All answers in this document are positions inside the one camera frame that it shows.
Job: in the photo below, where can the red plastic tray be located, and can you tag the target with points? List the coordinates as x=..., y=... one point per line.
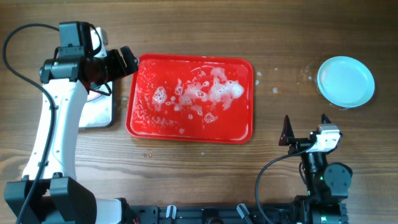
x=192, y=98

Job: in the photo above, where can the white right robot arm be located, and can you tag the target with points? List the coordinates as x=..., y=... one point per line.
x=327, y=183

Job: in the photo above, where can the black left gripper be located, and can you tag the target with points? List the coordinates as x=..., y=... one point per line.
x=117, y=64

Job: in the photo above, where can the pink cleaning sponge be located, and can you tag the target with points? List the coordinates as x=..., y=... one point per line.
x=92, y=95

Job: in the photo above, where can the light blue plate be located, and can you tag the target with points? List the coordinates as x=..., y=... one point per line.
x=348, y=99
x=342, y=67
x=346, y=85

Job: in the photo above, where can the light blue plate top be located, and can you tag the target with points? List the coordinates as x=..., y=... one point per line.
x=346, y=85

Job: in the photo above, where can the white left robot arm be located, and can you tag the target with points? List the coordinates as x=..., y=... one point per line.
x=49, y=191

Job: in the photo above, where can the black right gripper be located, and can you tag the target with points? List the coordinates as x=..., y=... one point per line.
x=303, y=144

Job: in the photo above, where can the black metal water tray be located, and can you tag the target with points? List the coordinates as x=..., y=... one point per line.
x=98, y=113

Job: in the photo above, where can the light blue plate bottom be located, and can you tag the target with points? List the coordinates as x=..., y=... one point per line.
x=342, y=67

